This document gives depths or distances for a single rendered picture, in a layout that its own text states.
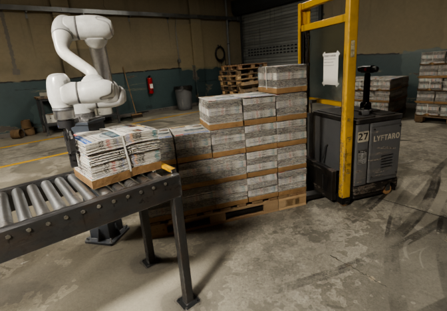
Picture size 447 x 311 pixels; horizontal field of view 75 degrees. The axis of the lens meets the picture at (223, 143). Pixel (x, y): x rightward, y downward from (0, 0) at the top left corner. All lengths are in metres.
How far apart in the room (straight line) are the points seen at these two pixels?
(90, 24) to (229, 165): 1.40
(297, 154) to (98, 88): 1.79
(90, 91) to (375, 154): 2.42
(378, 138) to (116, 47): 7.64
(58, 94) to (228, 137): 1.33
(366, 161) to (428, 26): 5.67
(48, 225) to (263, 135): 1.71
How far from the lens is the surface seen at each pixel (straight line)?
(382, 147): 3.03
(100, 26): 1.93
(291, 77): 2.53
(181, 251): 1.71
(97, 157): 1.48
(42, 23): 8.82
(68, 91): 1.50
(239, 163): 2.44
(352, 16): 2.62
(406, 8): 8.45
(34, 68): 8.67
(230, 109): 2.32
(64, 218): 1.38
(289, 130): 2.58
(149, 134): 1.57
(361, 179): 2.98
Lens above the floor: 1.33
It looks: 15 degrees down
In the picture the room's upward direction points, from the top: 4 degrees counter-clockwise
